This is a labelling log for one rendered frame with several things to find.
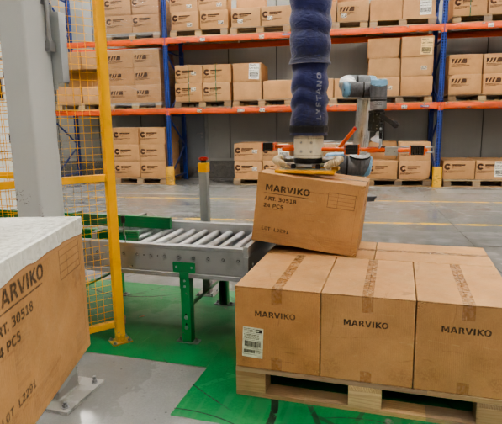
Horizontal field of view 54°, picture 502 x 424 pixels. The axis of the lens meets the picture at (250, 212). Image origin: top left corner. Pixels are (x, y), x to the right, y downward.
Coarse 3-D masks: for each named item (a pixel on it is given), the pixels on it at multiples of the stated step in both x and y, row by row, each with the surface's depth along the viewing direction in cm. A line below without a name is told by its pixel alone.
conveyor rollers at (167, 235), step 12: (120, 228) 356; (132, 228) 355; (144, 228) 353; (180, 228) 352; (144, 240) 317; (156, 240) 317; (168, 240) 327; (180, 240) 323; (192, 240) 320; (204, 240) 318; (216, 240) 315; (228, 240) 314
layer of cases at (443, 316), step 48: (240, 288) 227; (288, 288) 223; (336, 288) 222; (384, 288) 221; (432, 288) 220; (480, 288) 219; (240, 336) 231; (288, 336) 224; (336, 336) 218; (384, 336) 212; (432, 336) 206; (480, 336) 200; (384, 384) 216; (432, 384) 210; (480, 384) 204
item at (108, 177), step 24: (72, 0) 256; (96, 0) 260; (72, 24) 258; (96, 24) 262; (72, 48) 259; (96, 48) 266; (96, 72) 268; (0, 192) 248; (120, 264) 288; (120, 288) 290; (120, 312) 292; (120, 336) 294
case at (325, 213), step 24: (264, 192) 280; (288, 192) 276; (312, 192) 272; (336, 192) 268; (360, 192) 265; (264, 216) 282; (288, 216) 278; (312, 216) 274; (336, 216) 271; (360, 216) 267; (264, 240) 285; (288, 240) 281; (312, 240) 277; (336, 240) 273; (360, 240) 299
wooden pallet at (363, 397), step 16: (240, 368) 234; (256, 368) 232; (240, 384) 236; (256, 384) 233; (272, 384) 241; (352, 384) 220; (368, 384) 217; (288, 400) 230; (304, 400) 228; (320, 400) 226; (336, 400) 226; (352, 400) 221; (368, 400) 219; (384, 400) 226; (480, 400) 205; (496, 400) 203; (400, 416) 216; (416, 416) 214; (432, 416) 213; (448, 416) 213; (464, 416) 212; (480, 416) 206; (496, 416) 204
